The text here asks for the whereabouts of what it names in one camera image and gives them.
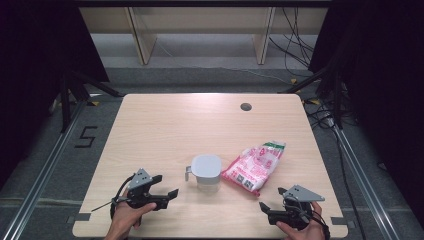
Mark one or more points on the person's left hand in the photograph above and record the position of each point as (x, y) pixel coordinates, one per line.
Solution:
(126, 216)

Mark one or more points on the dark curtain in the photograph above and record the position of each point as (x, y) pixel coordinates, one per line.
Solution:
(33, 50)
(383, 66)

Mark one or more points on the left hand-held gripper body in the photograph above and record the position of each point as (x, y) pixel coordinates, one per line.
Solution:
(140, 181)

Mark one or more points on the black overhead frame bar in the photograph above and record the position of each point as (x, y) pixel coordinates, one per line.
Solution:
(200, 3)

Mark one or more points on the person's right hand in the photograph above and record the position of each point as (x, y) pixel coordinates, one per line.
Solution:
(310, 233)

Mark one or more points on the aluminium floor rail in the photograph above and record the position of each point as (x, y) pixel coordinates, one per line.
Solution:
(363, 180)
(40, 186)

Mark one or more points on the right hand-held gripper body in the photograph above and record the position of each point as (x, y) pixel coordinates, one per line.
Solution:
(301, 196)

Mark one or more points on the pink and white plastic bag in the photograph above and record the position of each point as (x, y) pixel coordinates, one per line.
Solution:
(256, 165)

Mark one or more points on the clear container with white lid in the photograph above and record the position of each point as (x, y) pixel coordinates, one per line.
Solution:
(206, 166)

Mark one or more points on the light wooden shelf unit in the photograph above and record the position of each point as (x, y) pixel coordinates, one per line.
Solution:
(200, 20)

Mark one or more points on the black metal stand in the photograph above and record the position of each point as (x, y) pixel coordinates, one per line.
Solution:
(337, 100)
(66, 100)

